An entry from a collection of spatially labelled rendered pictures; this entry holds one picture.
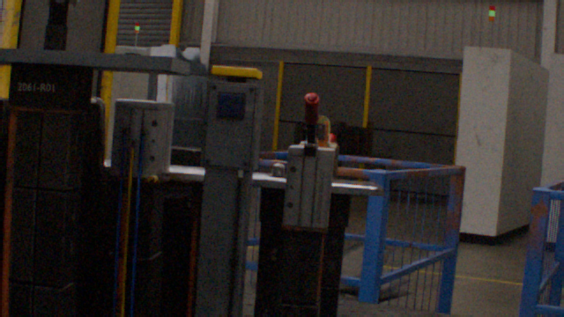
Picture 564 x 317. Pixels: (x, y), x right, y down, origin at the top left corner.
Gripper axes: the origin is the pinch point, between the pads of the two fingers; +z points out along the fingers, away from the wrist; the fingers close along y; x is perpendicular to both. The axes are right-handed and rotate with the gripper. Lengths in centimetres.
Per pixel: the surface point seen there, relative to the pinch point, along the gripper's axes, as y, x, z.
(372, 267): 160, -114, 57
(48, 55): -8.0, 0.7, 2.7
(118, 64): -11.3, -8.5, 3.3
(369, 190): 7, -51, 19
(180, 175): 16.8, -22.3, 18.9
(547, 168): 634, -486, 32
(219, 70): -11.8, -21.7, 3.1
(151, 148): 6.4, -15.9, 14.4
